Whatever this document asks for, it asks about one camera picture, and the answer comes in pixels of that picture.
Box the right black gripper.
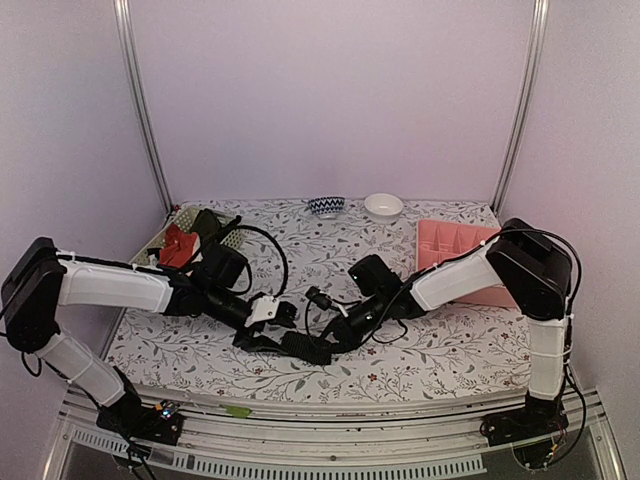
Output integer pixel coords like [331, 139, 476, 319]
[312, 294, 389, 356]

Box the black striped underwear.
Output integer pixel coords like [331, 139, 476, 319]
[281, 331, 332, 366]

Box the red cloth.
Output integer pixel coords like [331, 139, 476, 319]
[158, 224, 201, 268]

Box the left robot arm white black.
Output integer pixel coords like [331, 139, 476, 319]
[1, 237, 297, 434]

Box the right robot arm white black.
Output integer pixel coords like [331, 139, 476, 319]
[321, 218, 583, 436]

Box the green tape piece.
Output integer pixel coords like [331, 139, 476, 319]
[224, 405, 252, 419]

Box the beige perforated plastic basket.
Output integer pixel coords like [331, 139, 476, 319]
[131, 205, 245, 266]

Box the blue white zigzag bowl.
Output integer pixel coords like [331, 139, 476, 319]
[306, 196, 346, 218]

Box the floral patterned table mat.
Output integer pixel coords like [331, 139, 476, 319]
[106, 199, 529, 404]

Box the dark green cloth in basket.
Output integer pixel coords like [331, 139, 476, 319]
[191, 209, 223, 247]

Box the small white bowl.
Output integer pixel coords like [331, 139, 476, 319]
[364, 193, 404, 224]

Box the pink divided organizer tray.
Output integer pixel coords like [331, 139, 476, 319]
[415, 219, 516, 308]

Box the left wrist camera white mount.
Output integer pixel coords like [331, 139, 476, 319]
[245, 296, 298, 328]

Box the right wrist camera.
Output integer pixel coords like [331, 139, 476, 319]
[305, 286, 349, 318]

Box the front aluminium rail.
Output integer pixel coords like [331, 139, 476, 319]
[43, 387, 631, 479]

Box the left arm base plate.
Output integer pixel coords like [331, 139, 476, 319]
[96, 398, 185, 446]

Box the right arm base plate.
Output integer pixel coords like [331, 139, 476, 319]
[479, 407, 569, 446]

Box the left aluminium frame post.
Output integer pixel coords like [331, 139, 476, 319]
[113, 0, 173, 213]

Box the aluminium frame post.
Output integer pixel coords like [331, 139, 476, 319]
[113, 0, 173, 213]
[490, 0, 550, 217]

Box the right aluminium frame post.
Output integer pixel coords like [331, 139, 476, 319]
[490, 0, 550, 217]

